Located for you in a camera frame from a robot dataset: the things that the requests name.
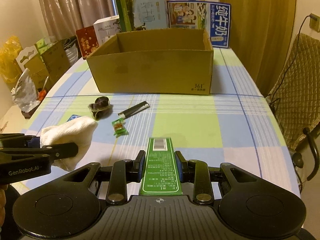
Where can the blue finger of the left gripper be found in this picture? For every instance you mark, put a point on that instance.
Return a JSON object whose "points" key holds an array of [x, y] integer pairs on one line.
{"points": [[32, 141]]}

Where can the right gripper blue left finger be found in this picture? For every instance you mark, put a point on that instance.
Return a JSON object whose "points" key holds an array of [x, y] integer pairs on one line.
{"points": [[124, 172]]}

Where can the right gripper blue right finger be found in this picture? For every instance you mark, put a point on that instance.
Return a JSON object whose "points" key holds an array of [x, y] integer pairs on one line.
{"points": [[197, 173]]}

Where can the green toothpaste box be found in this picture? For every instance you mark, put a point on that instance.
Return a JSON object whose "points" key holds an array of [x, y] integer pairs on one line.
{"points": [[160, 174]]}

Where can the white cloth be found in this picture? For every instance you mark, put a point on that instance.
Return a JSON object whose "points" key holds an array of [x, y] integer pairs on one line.
{"points": [[79, 130]]}

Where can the left human hand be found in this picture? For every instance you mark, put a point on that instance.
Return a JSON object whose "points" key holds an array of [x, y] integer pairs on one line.
{"points": [[2, 203]]}

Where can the green wrapped candy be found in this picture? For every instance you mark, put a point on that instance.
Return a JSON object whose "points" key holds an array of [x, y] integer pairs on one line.
{"points": [[118, 126]]}

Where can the clear blue plastic case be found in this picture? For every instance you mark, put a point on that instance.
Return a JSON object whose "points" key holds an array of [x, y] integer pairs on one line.
{"points": [[72, 117]]}

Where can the white plastic bag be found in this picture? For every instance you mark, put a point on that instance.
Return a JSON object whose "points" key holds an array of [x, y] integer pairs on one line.
{"points": [[24, 94]]}

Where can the checkered bed sheet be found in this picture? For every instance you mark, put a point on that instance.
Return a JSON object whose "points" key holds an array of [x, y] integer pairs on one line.
{"points": [[232, 124]]}

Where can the black lighter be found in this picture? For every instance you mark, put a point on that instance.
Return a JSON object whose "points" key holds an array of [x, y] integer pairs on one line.
{"points": [[134, 110]]}

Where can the yellow plastic bag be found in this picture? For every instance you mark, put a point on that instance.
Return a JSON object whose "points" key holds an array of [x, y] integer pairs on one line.
{"points": [[10, 69]]}

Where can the brown cardboard carton left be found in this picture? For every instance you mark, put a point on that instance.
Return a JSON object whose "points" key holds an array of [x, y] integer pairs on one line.
{"points": [[53, 63]]}

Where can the stacked white bowls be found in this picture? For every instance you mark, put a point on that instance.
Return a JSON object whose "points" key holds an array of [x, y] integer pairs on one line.
{"points": [[70, 46]]}

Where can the open brown cardboard box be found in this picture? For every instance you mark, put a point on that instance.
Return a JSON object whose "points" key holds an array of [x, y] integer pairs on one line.
{"points": [[166, 61]]}

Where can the red gold gift box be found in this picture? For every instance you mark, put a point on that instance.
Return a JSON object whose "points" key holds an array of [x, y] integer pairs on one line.
{"points": [[87, 41]]}

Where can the quilted olive chair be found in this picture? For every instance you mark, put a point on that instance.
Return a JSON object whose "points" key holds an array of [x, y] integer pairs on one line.
{"points": [[295, 96]]}

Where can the white humidifier box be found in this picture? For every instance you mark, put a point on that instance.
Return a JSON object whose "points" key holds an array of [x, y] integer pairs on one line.
{"points": [[105, 28]]}

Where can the green blue milk carton box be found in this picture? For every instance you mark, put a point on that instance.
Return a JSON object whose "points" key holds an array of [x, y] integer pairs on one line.
{"points": [[142, 14]]}

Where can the wooden wardrobe door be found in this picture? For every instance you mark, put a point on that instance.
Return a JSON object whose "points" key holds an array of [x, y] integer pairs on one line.
{"points": [[261, 32]]}

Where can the orange handled screwdriver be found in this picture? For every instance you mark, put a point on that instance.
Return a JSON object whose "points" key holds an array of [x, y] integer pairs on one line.
{"points": [[42, 93]]}

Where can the wall power socket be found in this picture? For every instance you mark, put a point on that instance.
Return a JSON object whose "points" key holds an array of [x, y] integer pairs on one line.
{"points": [[314, 22]]}

